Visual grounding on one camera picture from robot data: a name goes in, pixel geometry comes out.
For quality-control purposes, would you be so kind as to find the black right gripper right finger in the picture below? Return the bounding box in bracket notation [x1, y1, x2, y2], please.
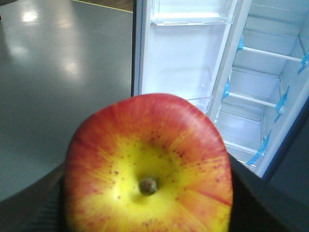
[229, 156, 309, 232]

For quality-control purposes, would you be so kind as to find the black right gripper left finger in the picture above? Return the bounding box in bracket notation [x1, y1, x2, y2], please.
[0, 163, 64, 232]

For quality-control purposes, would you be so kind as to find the red yellow apple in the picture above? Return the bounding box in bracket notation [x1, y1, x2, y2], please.
[63, 94, 233, 232]

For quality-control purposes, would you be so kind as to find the white fridge door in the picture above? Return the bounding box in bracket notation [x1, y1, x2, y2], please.
[131, 0, 251, 114]

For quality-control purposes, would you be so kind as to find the open fridge body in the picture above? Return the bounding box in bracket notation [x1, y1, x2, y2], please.
[208, 0, 309, 177]

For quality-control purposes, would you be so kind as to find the clear lower door bin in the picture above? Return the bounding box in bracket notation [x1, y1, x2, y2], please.
[187, 94, 213, 114]

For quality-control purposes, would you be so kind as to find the clear door bin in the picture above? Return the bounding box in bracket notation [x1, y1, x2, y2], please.
[187, 94, 213, 114]
[150, 0, 237, 26]

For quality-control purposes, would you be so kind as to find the clear upper door bin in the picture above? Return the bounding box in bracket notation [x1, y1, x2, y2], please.
[150, 0, 237, 26]

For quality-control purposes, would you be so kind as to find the yellow floor tape line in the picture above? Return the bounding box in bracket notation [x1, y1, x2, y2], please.
[84, 0, 133, 13]

